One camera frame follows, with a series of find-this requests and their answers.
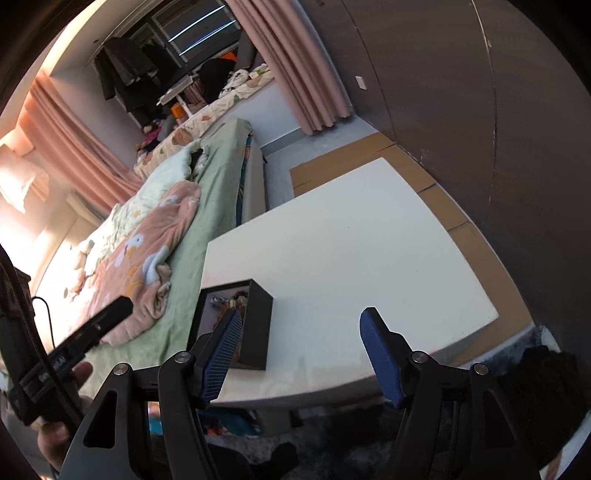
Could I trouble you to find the black jewelry box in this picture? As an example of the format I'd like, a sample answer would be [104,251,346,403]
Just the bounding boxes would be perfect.
[185,278,275,372]

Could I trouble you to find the person's left hand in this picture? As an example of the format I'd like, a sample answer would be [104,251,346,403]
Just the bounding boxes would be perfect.
[36,361,93,472]

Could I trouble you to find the pink floral blanket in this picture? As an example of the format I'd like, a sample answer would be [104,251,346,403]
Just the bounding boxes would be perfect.
[87,181,201,346]

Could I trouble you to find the brown cardboard floor sheet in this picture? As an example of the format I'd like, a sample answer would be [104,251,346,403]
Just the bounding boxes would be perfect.
[290,133,536,368]

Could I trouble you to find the bed with green sheet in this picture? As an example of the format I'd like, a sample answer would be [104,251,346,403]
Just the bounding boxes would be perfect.
[34,118,252,397]

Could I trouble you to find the light green pillow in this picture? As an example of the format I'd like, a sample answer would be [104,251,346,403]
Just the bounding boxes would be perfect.
[135,140,200,207]

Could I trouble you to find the white table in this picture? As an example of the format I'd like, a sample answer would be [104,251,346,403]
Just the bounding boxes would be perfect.
[201,158,498,407]

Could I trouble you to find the pink curtain by window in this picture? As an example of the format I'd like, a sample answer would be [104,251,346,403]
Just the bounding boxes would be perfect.
[18,73,142,215]

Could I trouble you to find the patterned cream bench cushion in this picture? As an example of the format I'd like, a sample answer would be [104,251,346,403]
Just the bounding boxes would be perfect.
[133,63,274,180]

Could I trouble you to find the dark hanging clothes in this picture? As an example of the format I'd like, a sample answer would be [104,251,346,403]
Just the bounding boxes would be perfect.
[94,37,188,127]

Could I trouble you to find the dark wooden wardrobe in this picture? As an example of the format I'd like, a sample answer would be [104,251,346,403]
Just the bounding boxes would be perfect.
[299,0,591,361]

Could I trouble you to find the pink curtain by wardrobe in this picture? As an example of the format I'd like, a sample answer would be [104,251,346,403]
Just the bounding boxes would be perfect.
[228,1,353,135]

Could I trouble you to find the white wall switch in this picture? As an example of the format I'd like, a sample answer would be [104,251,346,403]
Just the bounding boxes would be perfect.
[356,76,367,90]

